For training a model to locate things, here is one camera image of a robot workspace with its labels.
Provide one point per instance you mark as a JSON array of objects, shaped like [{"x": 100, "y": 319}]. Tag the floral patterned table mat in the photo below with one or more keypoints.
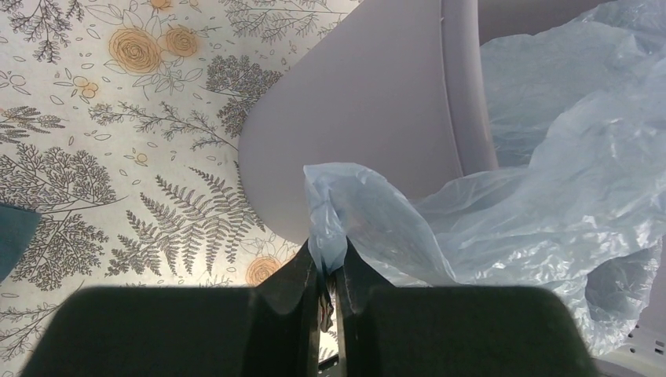
[{"x": 120, "y": 124}]

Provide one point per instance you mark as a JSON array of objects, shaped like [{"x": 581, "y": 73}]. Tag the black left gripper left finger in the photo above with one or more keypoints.
[{"x": 268, "y": 330}]

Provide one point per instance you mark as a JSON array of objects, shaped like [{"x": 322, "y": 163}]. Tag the light blue plastic trash bag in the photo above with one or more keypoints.
[{"x": 577, "y": 205}]

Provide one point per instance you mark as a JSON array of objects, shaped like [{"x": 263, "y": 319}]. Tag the grey-blue cloth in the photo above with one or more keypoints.
[{"x": 18, "y": 227}]

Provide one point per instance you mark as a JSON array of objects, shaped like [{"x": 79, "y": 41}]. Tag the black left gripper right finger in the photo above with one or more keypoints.
[{"x": 458, "y": 330}]

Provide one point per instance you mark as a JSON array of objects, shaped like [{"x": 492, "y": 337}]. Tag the grey plastic trash bin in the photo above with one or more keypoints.
[{"x": 396, "y": 87}]

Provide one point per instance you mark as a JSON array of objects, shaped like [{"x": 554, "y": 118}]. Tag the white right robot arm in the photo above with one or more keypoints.
[{"x": 642, "y": 354}]

